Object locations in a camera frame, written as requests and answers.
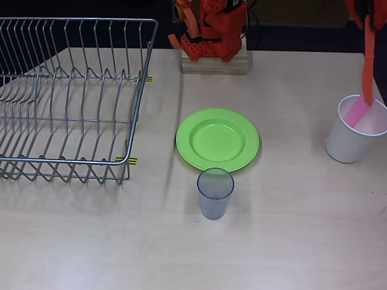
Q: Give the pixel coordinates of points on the orange plastic knife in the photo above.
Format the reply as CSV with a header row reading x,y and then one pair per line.
x,y
368,78

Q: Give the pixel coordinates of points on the pink plastic fork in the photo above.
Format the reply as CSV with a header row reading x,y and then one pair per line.
x,y
356,111

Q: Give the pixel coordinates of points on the green plastic plate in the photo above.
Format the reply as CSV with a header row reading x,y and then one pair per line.
x,y
217,139

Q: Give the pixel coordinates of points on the translucent grey plastic cup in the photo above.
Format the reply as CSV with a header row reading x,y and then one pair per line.
x,y
214,199

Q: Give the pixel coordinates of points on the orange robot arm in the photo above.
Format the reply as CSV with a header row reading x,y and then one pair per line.
x,y
223,30

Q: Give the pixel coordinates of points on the brown partition board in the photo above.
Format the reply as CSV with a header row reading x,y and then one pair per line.
x,y
302,12

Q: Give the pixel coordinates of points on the white paper cup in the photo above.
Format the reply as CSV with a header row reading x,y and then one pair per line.
x,y
347,145

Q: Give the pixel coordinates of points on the stacked wooden base boards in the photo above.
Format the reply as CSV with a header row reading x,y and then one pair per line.
x,y
211,66

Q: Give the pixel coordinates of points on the light orange clamp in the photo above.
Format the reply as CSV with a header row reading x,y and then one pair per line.
x,y
190,18

